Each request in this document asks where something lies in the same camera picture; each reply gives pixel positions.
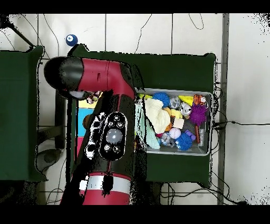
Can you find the cream knitted cloth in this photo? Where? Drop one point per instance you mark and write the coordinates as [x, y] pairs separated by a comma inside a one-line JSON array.
[[157, 116]]

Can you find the mint green knitted cloth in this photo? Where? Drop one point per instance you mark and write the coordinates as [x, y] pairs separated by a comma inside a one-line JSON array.
[[150, 137]]

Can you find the white cloth with colourful spots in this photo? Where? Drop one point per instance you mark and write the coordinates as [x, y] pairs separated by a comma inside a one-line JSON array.
[[92, 98]]

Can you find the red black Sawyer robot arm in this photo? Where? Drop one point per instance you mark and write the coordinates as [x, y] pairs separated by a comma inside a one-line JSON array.
[[99, 74]]

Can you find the wooden box with three holes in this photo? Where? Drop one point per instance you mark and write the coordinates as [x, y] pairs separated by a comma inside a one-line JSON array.
[[83, 120]]

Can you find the metal mesh bin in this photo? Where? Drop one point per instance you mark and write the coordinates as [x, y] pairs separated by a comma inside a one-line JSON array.
[[179, 150]]

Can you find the blue spiky ball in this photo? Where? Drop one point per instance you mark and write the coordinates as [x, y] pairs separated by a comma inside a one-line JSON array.
[[162, 98], [183, 142]]

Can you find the white baseball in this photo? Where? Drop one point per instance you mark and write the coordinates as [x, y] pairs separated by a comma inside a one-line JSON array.
[[175, 133]]

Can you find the dark green tablecloth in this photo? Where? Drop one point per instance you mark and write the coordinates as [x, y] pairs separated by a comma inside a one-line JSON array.
[[168, 69]]

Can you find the purple spiky ball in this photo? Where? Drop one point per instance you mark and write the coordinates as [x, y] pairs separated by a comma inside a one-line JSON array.
[[198, 114]]

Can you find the orange striped tiger plush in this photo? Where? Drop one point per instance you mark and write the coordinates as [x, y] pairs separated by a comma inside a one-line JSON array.
[[198, 99]]

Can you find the dark blue ball white spot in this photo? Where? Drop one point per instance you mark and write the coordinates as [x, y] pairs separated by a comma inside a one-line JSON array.
[[71, 40]]

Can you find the dark green side table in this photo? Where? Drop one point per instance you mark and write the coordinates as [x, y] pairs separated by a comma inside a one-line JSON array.
[[19, 95]]

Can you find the grey metal rail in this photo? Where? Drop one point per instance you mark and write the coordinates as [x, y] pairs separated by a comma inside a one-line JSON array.
[[225, 42]]

